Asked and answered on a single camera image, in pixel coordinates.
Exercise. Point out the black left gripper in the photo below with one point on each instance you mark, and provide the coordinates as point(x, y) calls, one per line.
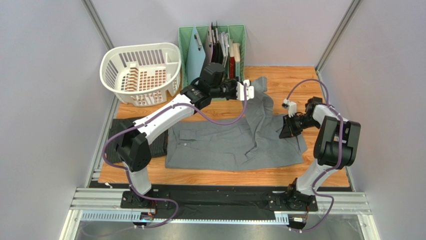
point(234, 82)

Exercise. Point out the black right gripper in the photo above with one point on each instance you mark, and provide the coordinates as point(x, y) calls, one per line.
point(289, 123)

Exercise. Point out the grey long sleeve shirt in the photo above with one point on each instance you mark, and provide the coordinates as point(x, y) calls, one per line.
point(251, 143)

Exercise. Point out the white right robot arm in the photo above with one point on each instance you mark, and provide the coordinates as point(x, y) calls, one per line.
point(335, 147)

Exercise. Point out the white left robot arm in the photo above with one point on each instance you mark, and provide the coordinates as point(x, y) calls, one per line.
point(132, 144)

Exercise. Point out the red book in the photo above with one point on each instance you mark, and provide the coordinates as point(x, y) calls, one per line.
point(231, 59)

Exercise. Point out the black folder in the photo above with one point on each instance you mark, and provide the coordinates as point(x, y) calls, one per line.
point(217, 54)

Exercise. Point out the teal book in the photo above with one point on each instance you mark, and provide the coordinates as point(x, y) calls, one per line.
point(237, 60)

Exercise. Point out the light blue clipboard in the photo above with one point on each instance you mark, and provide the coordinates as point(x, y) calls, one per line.
point(195, 57)

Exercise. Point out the pink grey clipboard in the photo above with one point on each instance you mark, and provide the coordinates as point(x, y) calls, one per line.
point(208, 46)

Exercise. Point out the green file organizer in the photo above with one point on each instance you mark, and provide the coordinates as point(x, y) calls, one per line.
point(236, 35)

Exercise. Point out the white plastic laundry basket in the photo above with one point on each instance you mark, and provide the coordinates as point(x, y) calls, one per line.
point(142, 75)

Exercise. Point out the dark striped folded shirt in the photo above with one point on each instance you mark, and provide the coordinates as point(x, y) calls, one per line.
point(158, 147)

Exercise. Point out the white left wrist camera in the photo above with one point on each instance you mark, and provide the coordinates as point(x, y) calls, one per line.
point(244, 90)

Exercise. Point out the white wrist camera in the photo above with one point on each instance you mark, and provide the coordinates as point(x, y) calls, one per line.
point(244, 90)
point(290, 106)

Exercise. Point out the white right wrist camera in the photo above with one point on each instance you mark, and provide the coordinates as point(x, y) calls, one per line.
point(290, 106)

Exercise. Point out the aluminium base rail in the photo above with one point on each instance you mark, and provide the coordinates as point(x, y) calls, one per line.
point(345, 202)

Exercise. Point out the white slotted cable duct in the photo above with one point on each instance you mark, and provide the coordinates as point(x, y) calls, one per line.
point(138, 217)

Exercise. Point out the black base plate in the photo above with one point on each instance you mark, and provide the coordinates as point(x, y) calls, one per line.
point(216, 201)

